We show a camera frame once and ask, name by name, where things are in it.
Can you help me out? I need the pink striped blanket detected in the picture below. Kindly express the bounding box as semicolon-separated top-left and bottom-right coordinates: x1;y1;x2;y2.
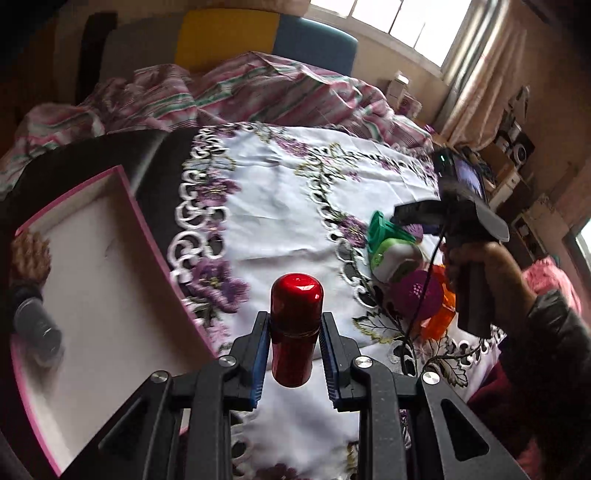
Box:
0;51;435;197

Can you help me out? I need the colour panel headboard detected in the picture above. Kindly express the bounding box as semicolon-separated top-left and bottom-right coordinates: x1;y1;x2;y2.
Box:
76;8;360;93

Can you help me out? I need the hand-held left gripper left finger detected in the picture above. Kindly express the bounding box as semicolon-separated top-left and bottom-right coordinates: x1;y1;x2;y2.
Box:
60;311;272;480

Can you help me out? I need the person's right forearm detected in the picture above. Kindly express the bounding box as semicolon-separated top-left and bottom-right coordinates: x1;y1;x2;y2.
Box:
501;288;591;462

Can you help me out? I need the red metal bottle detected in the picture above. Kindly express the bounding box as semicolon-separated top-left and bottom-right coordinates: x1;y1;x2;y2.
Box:
269;273;325;387

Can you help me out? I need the person's right hand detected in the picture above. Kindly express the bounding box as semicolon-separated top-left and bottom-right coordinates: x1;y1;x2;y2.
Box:
441;240;539;335

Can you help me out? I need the magenta toy strainer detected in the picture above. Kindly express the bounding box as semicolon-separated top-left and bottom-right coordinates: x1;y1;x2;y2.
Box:
392;269;446;322

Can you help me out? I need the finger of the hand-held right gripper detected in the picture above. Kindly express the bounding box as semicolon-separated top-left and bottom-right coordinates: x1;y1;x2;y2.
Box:
392;200;446;232

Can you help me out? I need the cluttered wooden desk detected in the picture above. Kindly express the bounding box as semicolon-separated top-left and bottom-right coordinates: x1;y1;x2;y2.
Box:
480;124;539;215

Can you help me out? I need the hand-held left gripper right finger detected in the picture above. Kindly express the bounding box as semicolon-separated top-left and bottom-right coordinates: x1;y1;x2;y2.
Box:
318;311;531;480

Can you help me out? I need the pink printed box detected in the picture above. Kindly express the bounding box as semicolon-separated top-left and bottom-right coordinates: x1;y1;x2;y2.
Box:
399;92;423;119

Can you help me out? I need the orange plastic building block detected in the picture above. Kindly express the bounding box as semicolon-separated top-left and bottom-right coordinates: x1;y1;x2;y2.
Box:
416;277;461;343

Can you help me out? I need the small grey clear bottle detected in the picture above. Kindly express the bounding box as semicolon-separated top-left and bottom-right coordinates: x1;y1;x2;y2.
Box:
10;281;64;365

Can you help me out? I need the green and white toy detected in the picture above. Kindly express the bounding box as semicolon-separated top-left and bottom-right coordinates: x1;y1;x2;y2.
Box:
367;210;424;283

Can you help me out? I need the pink cardboard box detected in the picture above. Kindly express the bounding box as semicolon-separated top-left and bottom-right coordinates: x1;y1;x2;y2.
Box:
9;165;218;478

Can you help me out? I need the pink fuzzy garment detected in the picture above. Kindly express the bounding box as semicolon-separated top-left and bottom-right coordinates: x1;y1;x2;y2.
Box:
522;258;585;319

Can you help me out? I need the white embroidered floral tablecloth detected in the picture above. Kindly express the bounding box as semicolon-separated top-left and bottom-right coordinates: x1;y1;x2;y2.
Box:
166;121;509;480

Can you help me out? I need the white carton box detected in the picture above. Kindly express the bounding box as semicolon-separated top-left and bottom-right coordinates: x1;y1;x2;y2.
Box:
385;71;411;107

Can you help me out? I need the black cable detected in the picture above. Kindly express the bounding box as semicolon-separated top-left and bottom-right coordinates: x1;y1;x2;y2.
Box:
401;228;451;376

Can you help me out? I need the window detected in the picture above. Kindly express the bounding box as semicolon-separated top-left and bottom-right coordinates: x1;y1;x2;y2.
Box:
307;0;476;70

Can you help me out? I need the beige curtain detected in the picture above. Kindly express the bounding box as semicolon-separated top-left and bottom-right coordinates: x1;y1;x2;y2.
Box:
438;9;529;148

